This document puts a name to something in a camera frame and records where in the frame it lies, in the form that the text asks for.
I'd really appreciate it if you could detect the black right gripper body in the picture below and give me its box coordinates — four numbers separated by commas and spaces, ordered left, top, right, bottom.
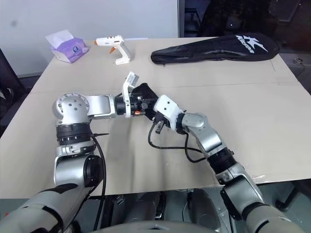
152, 110, 171, 129

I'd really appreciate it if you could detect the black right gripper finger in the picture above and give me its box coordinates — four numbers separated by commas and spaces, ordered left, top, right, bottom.
133, 86, 156, 103
138, 83, 159, 101

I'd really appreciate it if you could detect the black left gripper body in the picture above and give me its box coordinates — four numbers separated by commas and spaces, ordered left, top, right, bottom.
129, 93, 149, 117

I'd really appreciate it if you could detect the white hot glue gun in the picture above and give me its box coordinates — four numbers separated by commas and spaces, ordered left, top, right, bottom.
93, 34, 135, 66

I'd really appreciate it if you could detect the beige cardboard table cover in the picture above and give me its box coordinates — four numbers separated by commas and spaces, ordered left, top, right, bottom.
0, 36, 311, 197

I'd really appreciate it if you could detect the black racket bag white logo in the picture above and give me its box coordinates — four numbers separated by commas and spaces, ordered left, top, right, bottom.
150, 33, 281, 65

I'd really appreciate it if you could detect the purple tissue pack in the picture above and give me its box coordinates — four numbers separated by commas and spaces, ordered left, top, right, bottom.
45, 29, 90, 64

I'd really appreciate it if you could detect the dark glass partition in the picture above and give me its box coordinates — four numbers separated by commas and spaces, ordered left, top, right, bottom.
177, 0, 311, 39

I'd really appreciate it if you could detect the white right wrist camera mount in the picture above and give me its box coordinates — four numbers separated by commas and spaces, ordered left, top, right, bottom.
154, 95, 186, 130

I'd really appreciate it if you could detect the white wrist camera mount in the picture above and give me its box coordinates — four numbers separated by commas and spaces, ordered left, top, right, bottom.
121, 71, 141, 117
154, 95, 186, 130

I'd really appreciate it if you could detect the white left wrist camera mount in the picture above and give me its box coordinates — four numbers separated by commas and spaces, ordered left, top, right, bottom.
121, 71, 141, 117

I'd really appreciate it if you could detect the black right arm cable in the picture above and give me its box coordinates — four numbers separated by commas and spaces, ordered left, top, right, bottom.
147, 120, 212, 164

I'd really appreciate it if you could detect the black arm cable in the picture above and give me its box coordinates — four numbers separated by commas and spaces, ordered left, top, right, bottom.
147, 120, 212, 164
89, 132, 110, 233

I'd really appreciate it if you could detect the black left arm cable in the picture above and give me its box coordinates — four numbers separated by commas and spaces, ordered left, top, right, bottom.
89, 132, 110, 233

